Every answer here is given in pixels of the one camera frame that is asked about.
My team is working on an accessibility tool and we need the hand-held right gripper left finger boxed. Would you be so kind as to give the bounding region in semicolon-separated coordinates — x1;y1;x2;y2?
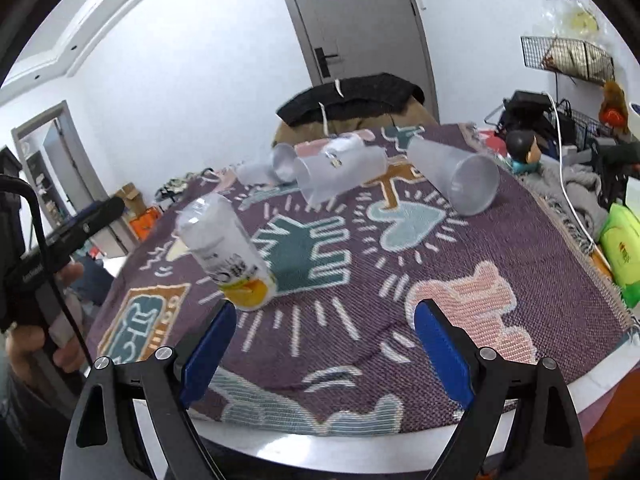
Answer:
60;301;238;480

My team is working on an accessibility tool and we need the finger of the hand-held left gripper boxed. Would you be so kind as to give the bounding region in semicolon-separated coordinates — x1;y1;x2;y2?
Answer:
46;196;126;262

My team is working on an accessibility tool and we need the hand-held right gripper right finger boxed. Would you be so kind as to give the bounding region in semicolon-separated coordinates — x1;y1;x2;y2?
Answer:
414;298;590;480

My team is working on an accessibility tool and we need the large frosted plastic cup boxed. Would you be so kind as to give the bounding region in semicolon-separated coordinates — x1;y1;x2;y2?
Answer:
406;136;501;217

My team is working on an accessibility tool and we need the clear cup with yellow print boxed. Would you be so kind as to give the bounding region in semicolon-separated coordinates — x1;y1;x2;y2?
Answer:
176;192;279;311

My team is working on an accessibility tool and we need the crumpled clear plastic cup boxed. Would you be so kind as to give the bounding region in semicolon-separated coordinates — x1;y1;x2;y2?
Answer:
235;160;275;187

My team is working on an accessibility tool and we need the small frosted plastic cup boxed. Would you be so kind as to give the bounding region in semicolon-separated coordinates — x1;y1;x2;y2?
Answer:
270;142;304;182

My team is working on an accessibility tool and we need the frosted cup with sticker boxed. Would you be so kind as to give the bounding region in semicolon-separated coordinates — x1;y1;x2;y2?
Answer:
294;133;389;207

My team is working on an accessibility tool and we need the person's left hand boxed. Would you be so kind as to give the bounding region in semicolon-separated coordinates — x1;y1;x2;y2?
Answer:
6;261;90;392

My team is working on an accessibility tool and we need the cardboard box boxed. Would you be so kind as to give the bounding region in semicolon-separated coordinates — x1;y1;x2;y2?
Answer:
112;182;147;217

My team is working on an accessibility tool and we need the orange bag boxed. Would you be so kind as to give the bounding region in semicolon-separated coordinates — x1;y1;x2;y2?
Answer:
127;208;162;242

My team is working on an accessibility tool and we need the purple printed blanket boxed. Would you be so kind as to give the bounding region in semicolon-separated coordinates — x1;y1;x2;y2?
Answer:
85;122;640;436

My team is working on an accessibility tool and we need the grey cloth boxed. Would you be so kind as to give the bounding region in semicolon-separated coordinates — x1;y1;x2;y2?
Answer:
525;162;612;242

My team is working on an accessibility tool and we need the green wipes packet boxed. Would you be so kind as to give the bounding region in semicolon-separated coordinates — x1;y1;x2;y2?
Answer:
597;203;640;311

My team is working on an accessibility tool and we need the black-haired figurine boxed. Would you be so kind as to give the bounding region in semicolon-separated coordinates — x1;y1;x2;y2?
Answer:
505;130;544;176

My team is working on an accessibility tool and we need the brown chair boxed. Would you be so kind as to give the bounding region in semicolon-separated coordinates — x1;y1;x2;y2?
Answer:
272;96;441;147

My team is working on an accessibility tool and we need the black box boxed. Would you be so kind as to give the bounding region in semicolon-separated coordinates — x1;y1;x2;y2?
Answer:
500;90;556;134

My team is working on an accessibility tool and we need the black cloth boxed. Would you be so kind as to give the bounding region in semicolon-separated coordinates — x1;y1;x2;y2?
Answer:
276;73;426;126

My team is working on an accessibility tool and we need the orange plush toy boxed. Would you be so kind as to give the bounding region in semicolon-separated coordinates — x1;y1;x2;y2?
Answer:
600;80;631;130

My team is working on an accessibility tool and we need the grey door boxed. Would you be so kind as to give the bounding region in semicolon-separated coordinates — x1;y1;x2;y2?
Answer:
271;0;441;126

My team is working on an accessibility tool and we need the clear plastic bag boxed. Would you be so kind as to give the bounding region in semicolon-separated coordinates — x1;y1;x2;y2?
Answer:
542;0;608;37

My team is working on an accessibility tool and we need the grey doorway frame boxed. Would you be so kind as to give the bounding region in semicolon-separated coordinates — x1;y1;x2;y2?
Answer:
11;100;137;262

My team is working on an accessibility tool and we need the white cable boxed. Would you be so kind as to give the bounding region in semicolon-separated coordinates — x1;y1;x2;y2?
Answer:
542;91;599;252

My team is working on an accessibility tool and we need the black door handle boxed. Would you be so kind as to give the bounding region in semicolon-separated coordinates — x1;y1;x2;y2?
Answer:
314;47;344;80

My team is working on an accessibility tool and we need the black wire basket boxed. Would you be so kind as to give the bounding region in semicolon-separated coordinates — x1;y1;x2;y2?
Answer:
520;35;616;87

